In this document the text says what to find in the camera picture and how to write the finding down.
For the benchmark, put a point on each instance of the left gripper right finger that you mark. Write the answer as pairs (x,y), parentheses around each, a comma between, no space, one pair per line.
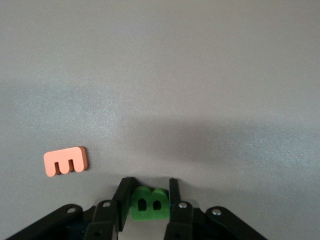
(175,192)

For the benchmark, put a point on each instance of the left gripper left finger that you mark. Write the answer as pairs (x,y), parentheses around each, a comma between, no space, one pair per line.
(123,195)

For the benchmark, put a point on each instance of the green letter B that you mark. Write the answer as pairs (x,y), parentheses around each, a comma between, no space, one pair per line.
(150,215)

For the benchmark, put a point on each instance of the orange letter E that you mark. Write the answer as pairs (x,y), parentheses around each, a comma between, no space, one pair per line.
(65,155)

